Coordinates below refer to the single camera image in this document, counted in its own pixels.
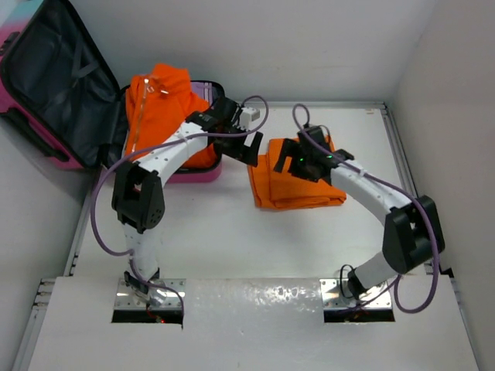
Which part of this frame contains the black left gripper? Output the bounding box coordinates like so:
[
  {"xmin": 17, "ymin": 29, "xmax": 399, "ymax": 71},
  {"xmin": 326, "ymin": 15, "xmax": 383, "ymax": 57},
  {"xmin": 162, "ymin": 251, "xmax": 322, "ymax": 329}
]
[{"xmin": 215, "ymin": 122, "xmax": 262, "ymax": 168}]

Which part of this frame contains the orange cloth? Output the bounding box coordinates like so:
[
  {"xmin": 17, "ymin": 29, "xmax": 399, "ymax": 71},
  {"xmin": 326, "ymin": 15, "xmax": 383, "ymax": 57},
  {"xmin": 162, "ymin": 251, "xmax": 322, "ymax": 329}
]
[{"xmin": 247, "ymin": 138, "xmax": 347, "ymax": 211}]

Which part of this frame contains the orange polo shirt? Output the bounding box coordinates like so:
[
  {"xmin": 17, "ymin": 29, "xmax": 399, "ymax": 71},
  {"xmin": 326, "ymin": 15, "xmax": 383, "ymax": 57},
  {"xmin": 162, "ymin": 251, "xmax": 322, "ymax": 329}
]
[{"xmin": 125, "ymin": 63, "xmax": 210, "ymax": 155}]

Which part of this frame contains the pink suitcase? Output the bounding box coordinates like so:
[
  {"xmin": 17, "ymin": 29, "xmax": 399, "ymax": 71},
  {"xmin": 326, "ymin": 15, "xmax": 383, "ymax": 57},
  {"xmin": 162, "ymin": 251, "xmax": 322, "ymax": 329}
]
[{"xmin": 1, "ymin": 1, "xmax": 225, "ymax": 169}]

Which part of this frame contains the purple shirt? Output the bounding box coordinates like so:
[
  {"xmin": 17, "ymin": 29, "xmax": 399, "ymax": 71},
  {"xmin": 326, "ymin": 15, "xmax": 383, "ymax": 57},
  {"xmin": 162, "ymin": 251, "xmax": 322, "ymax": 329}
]
[{"xmin": 191, "ymin": 80, "xmax": 213, "ymax": 104}]

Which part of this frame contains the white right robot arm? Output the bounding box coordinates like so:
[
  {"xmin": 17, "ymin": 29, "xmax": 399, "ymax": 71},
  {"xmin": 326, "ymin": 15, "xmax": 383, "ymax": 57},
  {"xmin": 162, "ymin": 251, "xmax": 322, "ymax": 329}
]
[{"xmin": 274, "ymin": 127, "xmax": 445, "ymax": 298}]

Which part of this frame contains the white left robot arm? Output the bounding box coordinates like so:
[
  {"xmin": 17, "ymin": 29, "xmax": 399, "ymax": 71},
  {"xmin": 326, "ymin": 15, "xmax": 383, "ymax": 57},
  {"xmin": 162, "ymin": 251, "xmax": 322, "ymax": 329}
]
[{"xmin": 111, "ymin": 97, "xmax": 267, "ymax": 294}]

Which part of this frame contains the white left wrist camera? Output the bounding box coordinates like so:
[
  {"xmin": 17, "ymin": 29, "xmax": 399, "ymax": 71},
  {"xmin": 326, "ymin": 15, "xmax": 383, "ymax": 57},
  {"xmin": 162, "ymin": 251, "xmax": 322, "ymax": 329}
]
[{"xmin": 239, "ymin": 107, "xmax": 261, "ymax": 130}]

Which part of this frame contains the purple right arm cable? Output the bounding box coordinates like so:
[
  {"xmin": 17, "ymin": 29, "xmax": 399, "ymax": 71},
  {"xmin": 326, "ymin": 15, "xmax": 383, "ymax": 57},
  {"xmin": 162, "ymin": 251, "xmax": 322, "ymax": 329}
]
[{"xmin": 292, "ymin": 103, "xmax": 442, "ymax": 313}]

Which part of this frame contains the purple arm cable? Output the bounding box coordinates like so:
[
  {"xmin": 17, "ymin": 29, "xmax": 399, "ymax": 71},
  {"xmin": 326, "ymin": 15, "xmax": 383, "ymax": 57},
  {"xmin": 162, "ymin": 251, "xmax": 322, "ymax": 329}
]
[
  {"xmin": 292, "ymin": 103, "xmax": 442, "ymax": 313},
  {"xmin": 90, "ymin": 95, "xmax": 270, "ymax": 322}
]

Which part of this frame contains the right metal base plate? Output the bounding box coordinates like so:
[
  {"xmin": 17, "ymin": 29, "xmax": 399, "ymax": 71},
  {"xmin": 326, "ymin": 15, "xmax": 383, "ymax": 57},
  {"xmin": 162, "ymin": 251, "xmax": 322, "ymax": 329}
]
[{"xmin": 320, "ymin": 277, "xmax": 393, "ymax": 311}]

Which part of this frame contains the metal base plate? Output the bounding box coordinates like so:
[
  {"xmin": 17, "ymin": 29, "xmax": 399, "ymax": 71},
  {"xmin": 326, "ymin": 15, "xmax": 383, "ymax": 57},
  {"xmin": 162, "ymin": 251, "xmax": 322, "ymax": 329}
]
[
  {"xmin": 114, "ymin": 278, "xmax": 186, "ymax": 311},
  {"xmin": 320, "ymin": 277, "xmax": 393, "ymax": 311}
]

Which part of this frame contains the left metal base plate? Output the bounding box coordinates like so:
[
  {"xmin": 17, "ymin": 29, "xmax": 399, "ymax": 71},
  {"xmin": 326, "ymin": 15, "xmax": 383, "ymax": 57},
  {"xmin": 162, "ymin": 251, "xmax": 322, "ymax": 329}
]
[{"xmin": 114, "ymin": 278, "xmax": 186, "ymax": 311}]

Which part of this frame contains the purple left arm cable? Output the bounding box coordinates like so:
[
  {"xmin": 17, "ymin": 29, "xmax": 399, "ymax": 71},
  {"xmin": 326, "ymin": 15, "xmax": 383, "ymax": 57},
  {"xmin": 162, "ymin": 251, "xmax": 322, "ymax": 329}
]
[{"xmin": 90, "ymin": 95, "xmax": 270, "ymax": 322}]

